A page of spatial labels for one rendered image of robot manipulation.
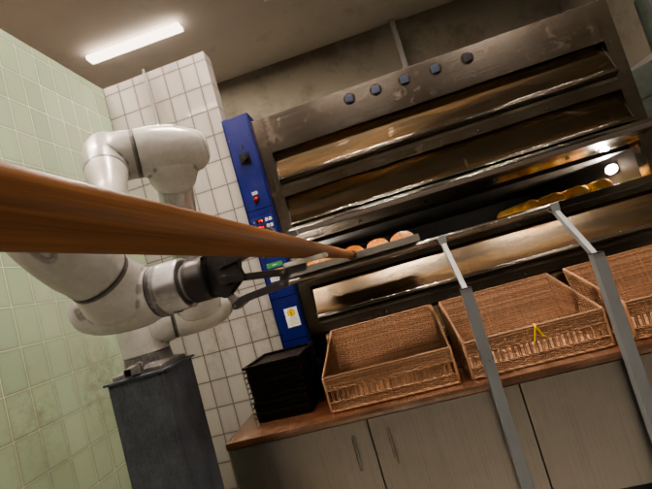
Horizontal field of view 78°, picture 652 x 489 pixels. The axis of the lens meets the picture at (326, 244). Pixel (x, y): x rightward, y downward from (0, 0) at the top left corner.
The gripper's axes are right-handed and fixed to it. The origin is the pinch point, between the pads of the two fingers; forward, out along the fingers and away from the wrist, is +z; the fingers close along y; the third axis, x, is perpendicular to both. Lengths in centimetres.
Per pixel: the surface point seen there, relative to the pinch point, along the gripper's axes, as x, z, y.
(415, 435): -100, 4, 75
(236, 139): -152, -49, -82
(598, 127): -150, 130, -28
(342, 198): -155, -1, -33
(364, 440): -100, -16, 73
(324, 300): -155, -26, 18
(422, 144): -155, 48, -48
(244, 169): -152, -49, -64
